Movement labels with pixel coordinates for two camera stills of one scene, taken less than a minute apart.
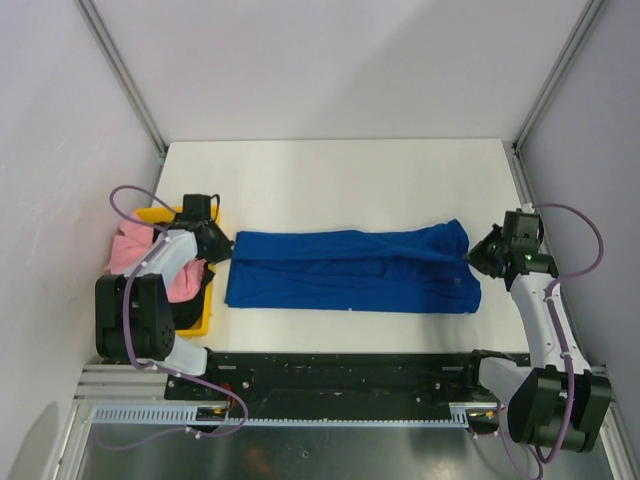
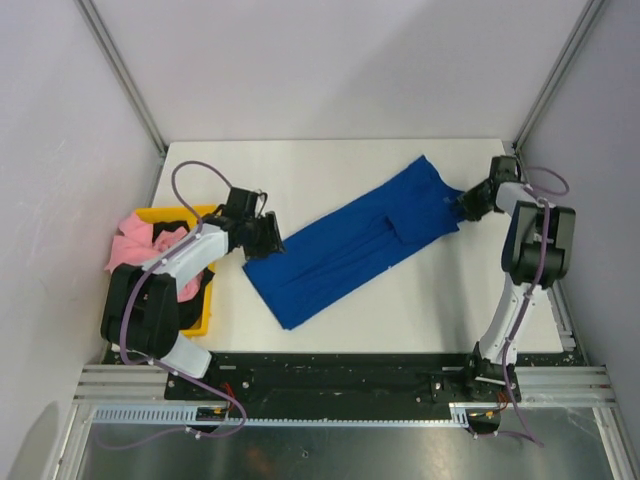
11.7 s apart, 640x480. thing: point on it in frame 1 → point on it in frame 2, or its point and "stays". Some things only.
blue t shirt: (416, 268) → (409, 208)
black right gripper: (475, 256) → (467, 201)
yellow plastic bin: (161, 214) stays
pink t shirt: (130, 244) stays
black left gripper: (223, 251) → (272, 242)
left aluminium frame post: (125, 74) stays
